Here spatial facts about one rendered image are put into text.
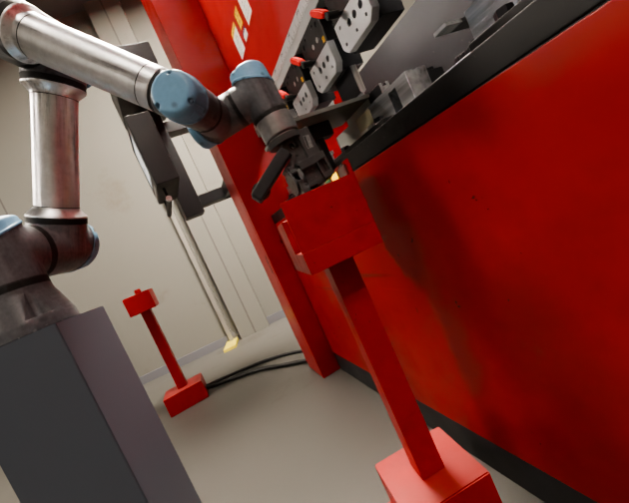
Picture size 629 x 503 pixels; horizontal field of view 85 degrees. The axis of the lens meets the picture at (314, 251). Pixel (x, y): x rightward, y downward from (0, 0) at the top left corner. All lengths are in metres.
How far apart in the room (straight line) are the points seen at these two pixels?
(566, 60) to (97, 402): 0.84
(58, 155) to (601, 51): 0.92
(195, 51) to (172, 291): 2.34
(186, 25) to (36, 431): 1.79
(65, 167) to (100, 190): 2.97
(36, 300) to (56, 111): 0.39
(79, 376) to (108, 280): 3.13
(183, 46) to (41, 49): 1.30
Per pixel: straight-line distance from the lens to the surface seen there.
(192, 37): 2.07
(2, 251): 0.84
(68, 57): 0.76
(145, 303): 2.44
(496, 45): 0.55
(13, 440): 0.84
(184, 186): 2.32
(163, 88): 0.63
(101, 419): 0.77
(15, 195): 4.24
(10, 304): 0.82
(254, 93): 0.73
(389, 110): 0.92
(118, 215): 3.83
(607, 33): 0.49
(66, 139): 0.94
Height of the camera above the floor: 0.75
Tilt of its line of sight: 4 degrees down
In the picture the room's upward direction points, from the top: 24 degrees counter-clockwise
